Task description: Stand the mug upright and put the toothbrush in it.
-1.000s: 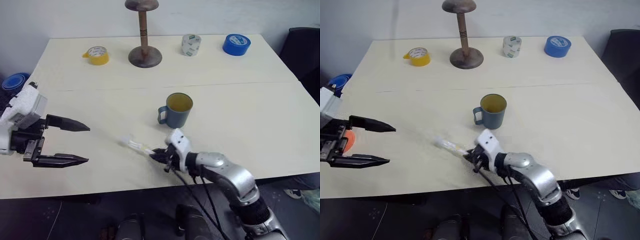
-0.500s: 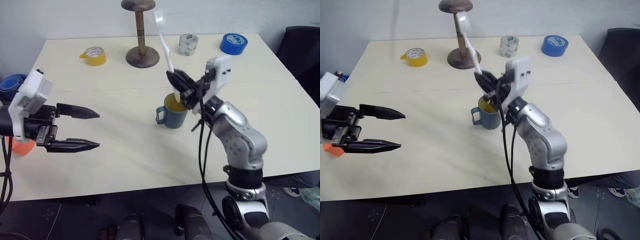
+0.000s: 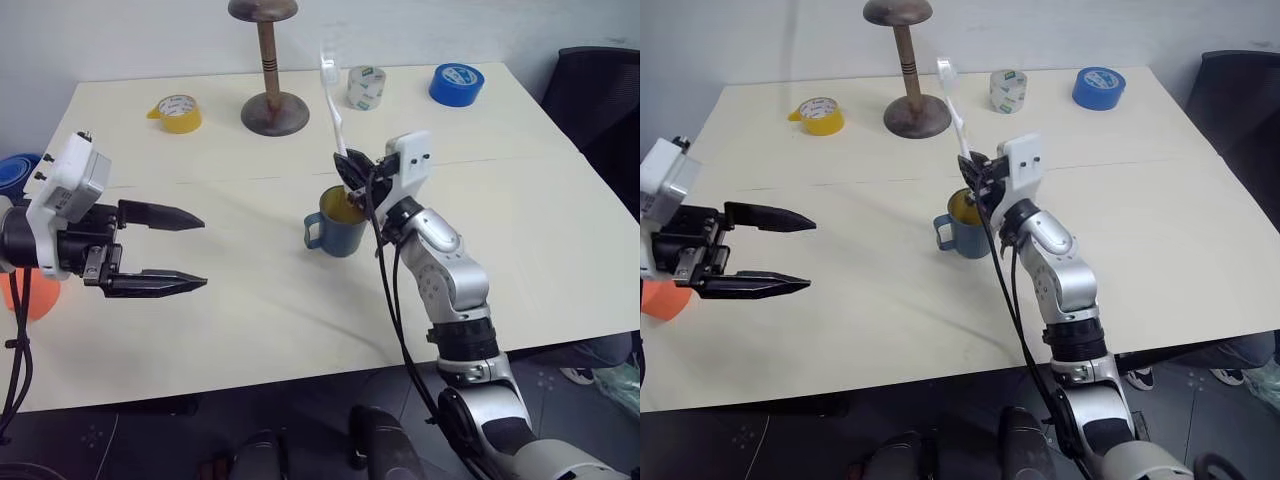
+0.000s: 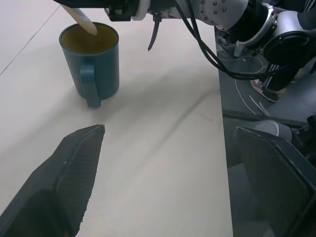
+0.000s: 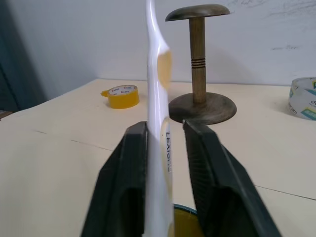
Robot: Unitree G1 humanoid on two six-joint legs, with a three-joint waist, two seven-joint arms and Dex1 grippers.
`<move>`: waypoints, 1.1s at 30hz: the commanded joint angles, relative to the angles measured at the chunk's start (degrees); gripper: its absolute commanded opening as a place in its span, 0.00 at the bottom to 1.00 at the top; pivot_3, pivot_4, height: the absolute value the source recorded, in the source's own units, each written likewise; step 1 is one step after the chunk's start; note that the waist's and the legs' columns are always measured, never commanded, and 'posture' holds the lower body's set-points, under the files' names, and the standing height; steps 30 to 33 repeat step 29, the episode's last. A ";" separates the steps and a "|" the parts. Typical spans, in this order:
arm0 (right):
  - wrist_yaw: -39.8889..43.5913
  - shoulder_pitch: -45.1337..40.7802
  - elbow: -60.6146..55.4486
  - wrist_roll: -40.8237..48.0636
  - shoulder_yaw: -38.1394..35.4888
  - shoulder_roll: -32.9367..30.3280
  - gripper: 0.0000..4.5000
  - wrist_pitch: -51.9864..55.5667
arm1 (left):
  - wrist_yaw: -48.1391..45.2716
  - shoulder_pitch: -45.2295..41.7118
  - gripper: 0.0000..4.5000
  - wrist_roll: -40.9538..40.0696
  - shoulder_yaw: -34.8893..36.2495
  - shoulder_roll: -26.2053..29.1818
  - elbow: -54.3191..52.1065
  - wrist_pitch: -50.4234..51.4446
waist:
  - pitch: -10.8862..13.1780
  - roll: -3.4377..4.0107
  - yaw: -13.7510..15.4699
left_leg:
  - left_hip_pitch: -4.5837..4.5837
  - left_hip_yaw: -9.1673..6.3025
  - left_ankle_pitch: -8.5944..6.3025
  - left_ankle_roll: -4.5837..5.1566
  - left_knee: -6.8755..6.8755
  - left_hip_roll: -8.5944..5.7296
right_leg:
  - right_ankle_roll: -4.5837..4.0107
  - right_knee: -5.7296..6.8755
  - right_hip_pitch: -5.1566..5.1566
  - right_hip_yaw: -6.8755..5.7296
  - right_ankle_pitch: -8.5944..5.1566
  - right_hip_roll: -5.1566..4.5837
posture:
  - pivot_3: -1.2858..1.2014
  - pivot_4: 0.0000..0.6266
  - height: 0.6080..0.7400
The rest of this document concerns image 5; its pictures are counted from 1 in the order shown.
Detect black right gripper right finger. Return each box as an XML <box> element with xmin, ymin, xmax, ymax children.
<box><xmin>182</xmin><ymin>119</ymin><xmax>282</xmax><ymax>237</ymax></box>

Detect white tape roll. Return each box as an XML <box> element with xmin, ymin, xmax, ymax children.
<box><xmin>144</xmin><ymin>0</ymin><xmax>174</xmax><ymax>237</ymax></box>

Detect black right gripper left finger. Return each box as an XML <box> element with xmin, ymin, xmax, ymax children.
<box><xmin>81</xmin><ymin>120</ymin><xmax>149</xmax><ymax>237</ymax></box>

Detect yellow tape roll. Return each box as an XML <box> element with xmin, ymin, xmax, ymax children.
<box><xmin>100</xmin><ymin>84</ymin><xmax>140</xmax><ymax>109</ymax></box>

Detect teal mug with yellow inside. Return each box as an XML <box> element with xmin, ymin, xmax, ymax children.
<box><xmin>170</xmin><ymin>203</ymin><xmax>204</xmax><ymax>237</ymax></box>

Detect dark teal cabinet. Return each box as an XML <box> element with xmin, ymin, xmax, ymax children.
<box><xmin>0</xmin><ymin>0</ymin><xmax>48</xmax><ymax>121</ymax></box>

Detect dark wooden spool stand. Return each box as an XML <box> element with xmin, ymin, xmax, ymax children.
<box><xmin>165</xmin><ymin>4</ymin><xmax>237</xmax><ymax>125</ymax></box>

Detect clear printed tape roll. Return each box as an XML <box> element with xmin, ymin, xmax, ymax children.
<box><xmin>288</xmin><ymin>77</ymin><xmax>316</xmax><ymax>119</ymax></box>

